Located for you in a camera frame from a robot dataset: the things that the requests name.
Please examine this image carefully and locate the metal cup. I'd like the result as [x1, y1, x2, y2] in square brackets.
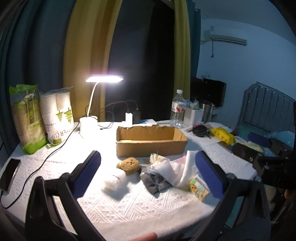
[201, 102, 213, 123]

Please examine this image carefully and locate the black charger cable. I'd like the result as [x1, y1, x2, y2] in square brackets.
[98, 100, 139, 130]

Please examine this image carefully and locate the cardboard box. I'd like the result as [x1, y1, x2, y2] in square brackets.
[116, 125, 188, 157]

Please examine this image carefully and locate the black phone cable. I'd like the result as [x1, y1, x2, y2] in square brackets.
[0, 120, 81, 209]

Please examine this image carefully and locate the yellow curtain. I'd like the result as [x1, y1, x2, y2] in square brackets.
[173, 0, 193, 121]
[63, 0, 123, 123]

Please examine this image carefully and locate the black round pouch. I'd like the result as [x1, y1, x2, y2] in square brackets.
[192, 124, 208, 137]

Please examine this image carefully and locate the white perforated basket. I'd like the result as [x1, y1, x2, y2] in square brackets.
[183, 101, 205, 127]

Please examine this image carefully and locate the bag of wooden sticks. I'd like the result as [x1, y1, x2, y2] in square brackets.
[149, 153, 170, 166]

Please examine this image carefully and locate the white textured tablecloth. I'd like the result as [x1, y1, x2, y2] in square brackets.
[0, 119, 262, 239]

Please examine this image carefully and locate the clear water bottle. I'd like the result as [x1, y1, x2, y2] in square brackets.
[170, 89, 185, 128]

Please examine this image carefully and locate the white fluffy plush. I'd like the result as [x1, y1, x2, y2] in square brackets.
[102, 170, 130, 200]

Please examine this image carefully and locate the white desk lamp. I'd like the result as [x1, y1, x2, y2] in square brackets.
[79, 75, 124, 139]

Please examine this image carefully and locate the white paper cup pack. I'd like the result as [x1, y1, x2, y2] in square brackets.
[39, 87, 74, 146]

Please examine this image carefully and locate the teal curtain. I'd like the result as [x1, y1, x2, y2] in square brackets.
[0, 0, 77, 144]

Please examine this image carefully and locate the white sock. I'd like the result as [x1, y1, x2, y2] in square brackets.
[147, 161, 183, 186]
[177, 150, 200, 188]

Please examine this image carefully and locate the green paper cup pack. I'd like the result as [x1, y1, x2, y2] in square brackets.
[9, 84, 48, 154]

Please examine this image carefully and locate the yellow packet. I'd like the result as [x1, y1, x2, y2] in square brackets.
[211, 127, 236, 143]

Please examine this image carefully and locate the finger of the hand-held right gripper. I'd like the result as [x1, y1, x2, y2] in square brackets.
[232, 143, 262, 164]
[248, 132, 273, 146]

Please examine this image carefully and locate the person's left hand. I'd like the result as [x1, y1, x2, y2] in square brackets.
[129, 233, 159, 241]

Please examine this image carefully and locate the dark slatted bed frame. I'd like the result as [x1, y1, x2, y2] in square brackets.
[236, 82, 296, 149]

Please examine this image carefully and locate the white air conditioner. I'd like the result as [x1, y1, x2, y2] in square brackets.
[208, 34, 247, 46]

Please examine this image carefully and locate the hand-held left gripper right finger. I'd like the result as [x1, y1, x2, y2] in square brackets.
[190, 150, 271, 241]

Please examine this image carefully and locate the black smartphone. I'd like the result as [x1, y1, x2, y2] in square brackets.
[0, 158, 21, 194]

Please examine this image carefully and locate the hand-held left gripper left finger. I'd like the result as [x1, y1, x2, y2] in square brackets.
[25, 150, 105, 241]

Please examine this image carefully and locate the black monitor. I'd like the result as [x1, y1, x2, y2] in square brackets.
[191, 76, 227, 108]

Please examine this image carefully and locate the cartoon printed tissue pack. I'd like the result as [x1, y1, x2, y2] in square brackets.
[189, 175, 211, 202]

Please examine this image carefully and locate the white power strip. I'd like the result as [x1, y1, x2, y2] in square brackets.
[121, 119, 158, 127]

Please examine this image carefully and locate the brown bear plush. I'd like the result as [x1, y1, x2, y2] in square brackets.
[116, 157, 141, 175]

